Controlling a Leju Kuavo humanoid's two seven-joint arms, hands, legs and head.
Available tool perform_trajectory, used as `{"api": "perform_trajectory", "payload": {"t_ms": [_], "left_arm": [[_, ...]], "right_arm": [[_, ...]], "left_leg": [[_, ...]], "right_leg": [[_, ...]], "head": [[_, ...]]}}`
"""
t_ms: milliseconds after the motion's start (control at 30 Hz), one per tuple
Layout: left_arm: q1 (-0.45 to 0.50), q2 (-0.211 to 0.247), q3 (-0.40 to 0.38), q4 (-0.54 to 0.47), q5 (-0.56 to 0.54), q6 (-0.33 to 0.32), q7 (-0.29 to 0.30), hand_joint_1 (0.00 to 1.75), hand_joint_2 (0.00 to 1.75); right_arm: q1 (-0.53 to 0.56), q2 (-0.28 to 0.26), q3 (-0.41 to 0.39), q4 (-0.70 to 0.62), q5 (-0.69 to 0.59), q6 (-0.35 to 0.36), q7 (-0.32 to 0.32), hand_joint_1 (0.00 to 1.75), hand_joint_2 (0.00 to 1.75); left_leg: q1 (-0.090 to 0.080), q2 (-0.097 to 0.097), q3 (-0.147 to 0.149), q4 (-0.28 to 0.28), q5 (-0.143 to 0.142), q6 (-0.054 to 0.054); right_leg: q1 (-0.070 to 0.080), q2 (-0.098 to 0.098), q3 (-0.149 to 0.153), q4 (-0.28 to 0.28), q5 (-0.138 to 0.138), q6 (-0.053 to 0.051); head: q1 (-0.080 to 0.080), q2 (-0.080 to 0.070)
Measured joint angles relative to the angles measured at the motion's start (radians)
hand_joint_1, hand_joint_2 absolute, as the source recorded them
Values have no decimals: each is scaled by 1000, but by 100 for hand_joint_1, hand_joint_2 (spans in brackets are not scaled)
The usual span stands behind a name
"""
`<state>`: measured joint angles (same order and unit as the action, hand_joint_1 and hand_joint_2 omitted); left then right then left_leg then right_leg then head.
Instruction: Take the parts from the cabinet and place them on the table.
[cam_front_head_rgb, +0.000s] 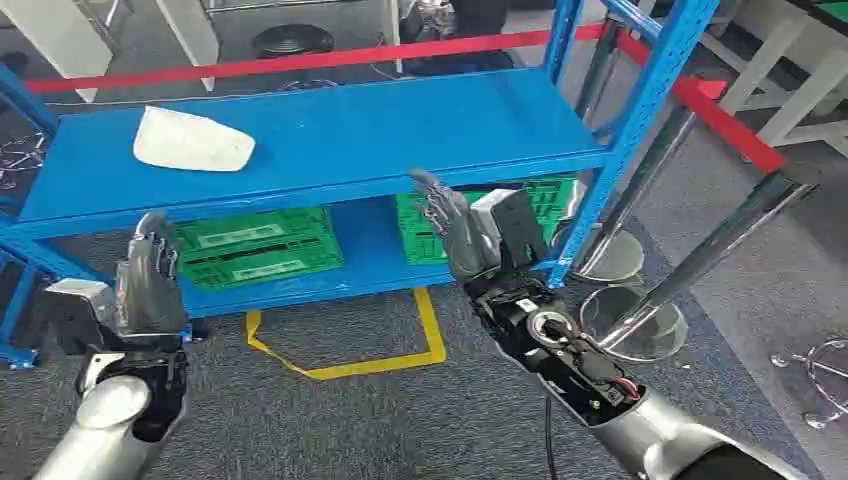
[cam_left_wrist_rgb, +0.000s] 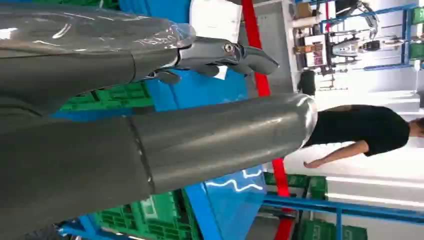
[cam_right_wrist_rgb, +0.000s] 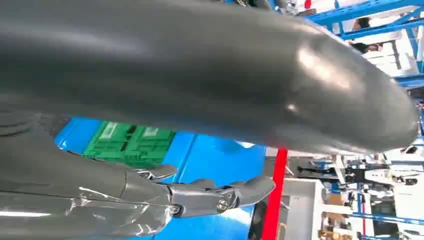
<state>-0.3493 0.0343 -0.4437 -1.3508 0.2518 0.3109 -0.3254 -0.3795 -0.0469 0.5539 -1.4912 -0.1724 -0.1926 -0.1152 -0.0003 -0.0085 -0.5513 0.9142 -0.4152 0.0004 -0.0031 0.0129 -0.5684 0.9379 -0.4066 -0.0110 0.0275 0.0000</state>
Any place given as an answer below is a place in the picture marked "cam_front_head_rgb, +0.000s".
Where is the white curved plastic panel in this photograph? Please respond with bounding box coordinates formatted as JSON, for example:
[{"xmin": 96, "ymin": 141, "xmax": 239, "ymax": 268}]
[{"xmin": 132, "ymin": 105, "xmax": 257, "ymax": 174}]

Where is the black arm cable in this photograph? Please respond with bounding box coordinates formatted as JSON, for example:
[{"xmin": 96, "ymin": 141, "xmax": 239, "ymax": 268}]
[{"xmin": 543, "ymin": 396, "xmax": 559, "ymax": 480}]

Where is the red barrier belt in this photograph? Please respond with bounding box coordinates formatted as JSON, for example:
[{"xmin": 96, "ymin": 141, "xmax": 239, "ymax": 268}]
[
  {"xmin": 614, "ymin": 31, "xmax": 788, "ymax": 175},
  {"xmin": 23, "ymin": 23, "xmax": 605, "ymax": 95}
]

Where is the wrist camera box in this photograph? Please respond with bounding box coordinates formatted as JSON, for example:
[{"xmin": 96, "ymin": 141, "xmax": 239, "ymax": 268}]
[
  {"xmin": 468, "ymin": 188, "xmax": 550, "ymax": 272},
  {"xmin": 25, "ymin": 278, "xmax": 122, "ymax": 356}
]

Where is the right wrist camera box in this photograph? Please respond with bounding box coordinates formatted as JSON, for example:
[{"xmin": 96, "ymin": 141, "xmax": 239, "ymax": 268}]
[{"xmin": 468, "ymin": 188, "xmax": 550, "ymax": 272}]

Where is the white panel leg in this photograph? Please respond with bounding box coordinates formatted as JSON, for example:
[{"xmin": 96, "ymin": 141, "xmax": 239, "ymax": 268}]
[
  {"xmin": 0, "ymin": 0, "xmax": 115, "ymax": 104},
  {"xmin": 155, "ymin": 0, "xmax": 221, "ymax": 93}
]

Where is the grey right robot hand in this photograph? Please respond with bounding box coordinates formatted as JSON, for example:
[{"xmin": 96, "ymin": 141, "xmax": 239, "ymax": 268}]
[{"xmin": 409, "ymin": 168, "xmax": 505, "ymax": 283}]

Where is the chrome chair base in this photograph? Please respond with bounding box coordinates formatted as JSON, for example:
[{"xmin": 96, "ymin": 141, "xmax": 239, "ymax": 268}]
[
  {"xmin": 770, "ymin": 339, "xmax": 848, "ymax": 432},
  {"xmin": 0, "ymin": 132, "xmax": 48, "ymax": 191}
]

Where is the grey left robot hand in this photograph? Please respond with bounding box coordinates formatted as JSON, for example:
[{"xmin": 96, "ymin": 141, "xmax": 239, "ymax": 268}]
[{"xmin": 112, "ymin": 211, "xmax": 191, "ymax": 337}]

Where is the black round stool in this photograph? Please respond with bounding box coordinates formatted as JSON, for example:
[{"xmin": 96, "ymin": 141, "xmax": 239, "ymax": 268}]
[{"xmin": 251, "ymin": 23, "xmax": 337, "ymax": 61}]

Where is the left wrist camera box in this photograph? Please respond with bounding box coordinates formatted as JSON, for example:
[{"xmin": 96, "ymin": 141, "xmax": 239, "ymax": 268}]
[{"xmin": 25, "ymin": 278, "xmax": 122, "ymax": 356}]

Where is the dark stanchion post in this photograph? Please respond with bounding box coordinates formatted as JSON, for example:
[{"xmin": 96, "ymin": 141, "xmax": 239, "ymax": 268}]
[{"xmin": 574, "ymin": 18, "xmax": 627, "ymax": 124}]

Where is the chrome stanchion post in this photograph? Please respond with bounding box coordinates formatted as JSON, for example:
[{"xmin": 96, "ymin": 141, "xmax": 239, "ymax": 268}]
[
  {"xmin": 579, "ymin": 173, "xmax": 819, "ymax": 364},
  {"xmin": 569, "ymin": 109, "xmax": 698, "ymax": 286}
]

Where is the green plastic crate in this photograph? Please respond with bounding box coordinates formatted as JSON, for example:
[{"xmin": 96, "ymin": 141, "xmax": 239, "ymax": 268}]
[
  {"xmin": 173, "ymin": 206, "xmax": 344, "ymax": 293},
  {"xmin": 395, "ymin": 173, "xmax": 579, "ymax": 268}
]

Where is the blue metal shelf rack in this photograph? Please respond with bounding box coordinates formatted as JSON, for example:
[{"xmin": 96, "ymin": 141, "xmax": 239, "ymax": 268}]
[{"xmin": 0, "ymin": 0, "xmax": 720, "ymax": 370}]

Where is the person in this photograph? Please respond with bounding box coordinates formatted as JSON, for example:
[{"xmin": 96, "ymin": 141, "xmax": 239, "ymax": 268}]
[{"xmin": 397, "ymin": 0, "xmax": 515, "ymax": 42}]

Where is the white table frame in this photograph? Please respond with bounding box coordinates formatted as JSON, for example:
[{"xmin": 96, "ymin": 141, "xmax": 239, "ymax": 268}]
[{"xmin": 698, "ymin": 0, "xmax": 848, "ymax": 158}]

